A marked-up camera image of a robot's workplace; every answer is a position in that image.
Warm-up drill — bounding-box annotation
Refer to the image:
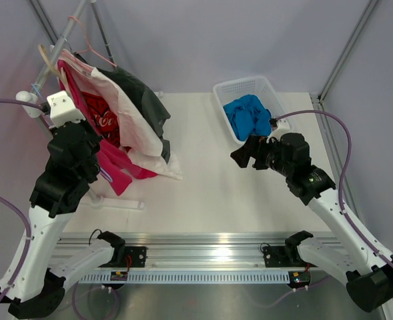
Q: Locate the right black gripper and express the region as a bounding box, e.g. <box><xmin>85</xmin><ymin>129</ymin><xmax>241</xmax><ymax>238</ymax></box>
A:
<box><xmin>230</xmin><ymin>134</ymin><xmax>293</xmax><ymax>177</ymax></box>

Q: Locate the pink magenta t shirt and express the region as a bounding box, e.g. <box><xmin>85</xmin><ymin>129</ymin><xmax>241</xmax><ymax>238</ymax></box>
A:
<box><xmin>57</xmin><ymin>60</ymin><xmax>157</xmax><ymax>195</ymax></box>

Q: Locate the wooden clothes hanger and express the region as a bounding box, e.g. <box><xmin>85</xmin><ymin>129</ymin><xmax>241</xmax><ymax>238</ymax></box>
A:
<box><xmin>37</xmin><ymin>44</ymin><xmax>72</xmax><ymax>97</ymax></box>

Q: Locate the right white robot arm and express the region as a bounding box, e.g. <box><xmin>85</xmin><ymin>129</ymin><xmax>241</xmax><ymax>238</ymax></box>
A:
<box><xmin>230</xmin><ymin>133</ymin><xmax>393</xmax><ymax>313</ymax></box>

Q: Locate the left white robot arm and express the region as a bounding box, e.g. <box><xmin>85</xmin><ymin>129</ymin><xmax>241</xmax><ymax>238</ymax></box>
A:
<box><xmin>0</xmin><ymin>120</ymin><xmax>101</xmax><ymax>319</ymax></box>

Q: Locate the white coca cola t shirt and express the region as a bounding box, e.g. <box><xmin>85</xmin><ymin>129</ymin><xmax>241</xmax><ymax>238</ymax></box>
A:
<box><xmin>57</xmin><ymin>49</ymin><xmax>183</xmax><ymax>180</ymax></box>

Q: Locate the dark grey t shirt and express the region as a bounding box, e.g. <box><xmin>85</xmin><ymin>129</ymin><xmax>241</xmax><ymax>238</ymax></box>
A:
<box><xmin>82</xmin><ymin>67</ymin><xmax>171</xmax><ymax>162</ymax></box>

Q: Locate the blue cloth in basket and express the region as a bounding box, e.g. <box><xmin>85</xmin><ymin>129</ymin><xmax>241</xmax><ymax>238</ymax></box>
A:
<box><xmin>223</xmin><ymin>95</ymin><xmax>272</xmax><ymax>141</ymax></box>

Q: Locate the white plastic basket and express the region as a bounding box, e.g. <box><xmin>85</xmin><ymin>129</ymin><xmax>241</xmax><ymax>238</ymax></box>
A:
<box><xmin>213</xmin><ymin>75</ymin><xmax>288</xmax><ymax>146</ymax></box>

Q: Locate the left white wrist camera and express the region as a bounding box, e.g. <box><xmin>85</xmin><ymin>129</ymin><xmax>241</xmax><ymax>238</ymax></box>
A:
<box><xmin>47</xmin><ymin>91</ymin><xmax>85</xmax><ymax>128</ymax></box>

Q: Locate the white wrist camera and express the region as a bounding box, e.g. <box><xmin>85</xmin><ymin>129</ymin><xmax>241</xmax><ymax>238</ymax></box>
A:
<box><xmin>47</xmin><ymin>91</ymin><xmax>85</xmax><ymax>128</ymax></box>
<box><xmin>269</xmin><ymin>118</ymin><xmax>291</xmax><ymax>140</ymax></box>

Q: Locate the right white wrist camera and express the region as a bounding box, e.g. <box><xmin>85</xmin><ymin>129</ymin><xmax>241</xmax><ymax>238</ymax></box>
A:
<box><xmin>269</xmin><ymin>118</ymin><xmax>291</xmax><ymax>140</ymax></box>

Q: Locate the metal clothes rack rail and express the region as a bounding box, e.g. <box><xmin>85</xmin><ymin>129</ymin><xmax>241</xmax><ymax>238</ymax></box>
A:
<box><xmin>27</xmin><ymin>0</ymin><xmax>91</xmax><ymax>136</ymax></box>

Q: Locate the blue wire hanger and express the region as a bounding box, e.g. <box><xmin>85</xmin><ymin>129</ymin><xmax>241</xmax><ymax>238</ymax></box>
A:
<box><xmin>31</xmin><ymin>82</ymin><xmax>55</xmax><ymax>131</ymax></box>

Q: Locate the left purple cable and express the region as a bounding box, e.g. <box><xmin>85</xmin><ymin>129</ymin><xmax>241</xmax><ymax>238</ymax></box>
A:
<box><xmin>0</xmin><ymin>98</ymin><xmax>50</xmax><ymax>319</ymax></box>

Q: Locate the purple cable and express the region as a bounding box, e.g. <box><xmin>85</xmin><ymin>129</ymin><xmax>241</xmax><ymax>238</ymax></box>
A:
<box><xmin>0</xmin><ymin>98</ymin><xmax>50</xmax><ymax>319</ymax></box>
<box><xmin>276</xmin><ymin>109</ymin><xmax>393</xmax><ymax>281</ymax></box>

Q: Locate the grey wire hanger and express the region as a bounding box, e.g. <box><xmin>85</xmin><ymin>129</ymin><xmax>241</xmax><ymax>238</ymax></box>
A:
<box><xmin>60</xmin><ymin>33</ymin><xmax>73</xmax><ymax>54</ymax></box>

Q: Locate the aluminium mounting rail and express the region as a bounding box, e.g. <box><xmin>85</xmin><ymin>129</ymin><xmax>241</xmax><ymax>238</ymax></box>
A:
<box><xmin>55</xmin><ymin>231</ymin><xmax>384</xmax><ymax>269</ymax></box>

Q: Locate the pink wire hanger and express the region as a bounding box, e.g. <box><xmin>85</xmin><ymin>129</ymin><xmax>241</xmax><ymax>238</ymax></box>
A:
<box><xmin>67</xmin><ymin>15</ymin><xmax>117</xmax><ymax>68</ymax></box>

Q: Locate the white slotted cable duct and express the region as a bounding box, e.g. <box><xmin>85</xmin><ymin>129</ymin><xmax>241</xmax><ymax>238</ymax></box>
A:
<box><xmin>79</xmin><ymin>270</ymin><xmax>290</xmax><ymax>285</ymax></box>

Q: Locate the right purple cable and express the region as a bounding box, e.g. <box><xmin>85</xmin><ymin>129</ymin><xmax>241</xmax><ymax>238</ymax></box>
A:
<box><xmin>276</xmin><ymin>109</ymin><xmax>393</xmax><ymax>281</ymax></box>

